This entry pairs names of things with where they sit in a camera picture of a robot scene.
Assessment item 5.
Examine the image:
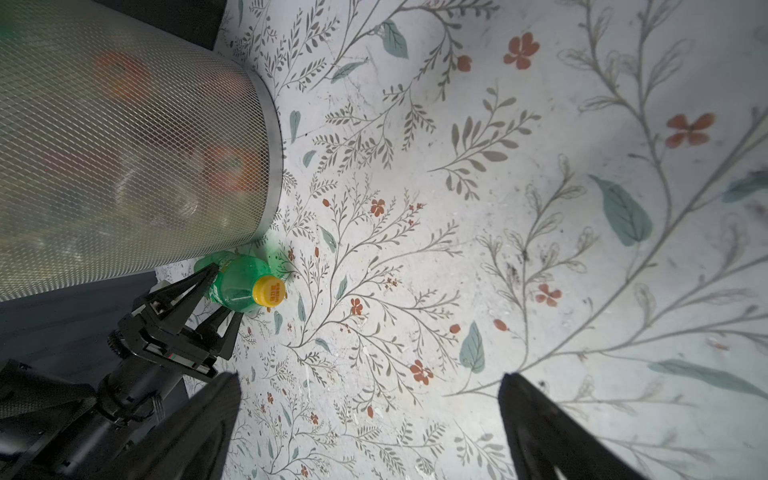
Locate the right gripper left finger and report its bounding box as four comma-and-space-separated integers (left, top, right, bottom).
92, 372, 242, 479

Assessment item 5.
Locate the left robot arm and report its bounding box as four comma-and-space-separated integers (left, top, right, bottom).
1, 264, 242, 479

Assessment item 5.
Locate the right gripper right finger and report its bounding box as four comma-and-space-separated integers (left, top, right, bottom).
498, 373, 641, 479

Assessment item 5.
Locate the green bottle near bin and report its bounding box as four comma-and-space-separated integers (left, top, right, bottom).
194, 251, 287, 314

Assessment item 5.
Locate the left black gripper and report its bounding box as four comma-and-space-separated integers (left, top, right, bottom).
107, 264, 243, 382

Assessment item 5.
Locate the mesh bin with yellow bag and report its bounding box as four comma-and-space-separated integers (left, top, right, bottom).
1, 1, 283, 301

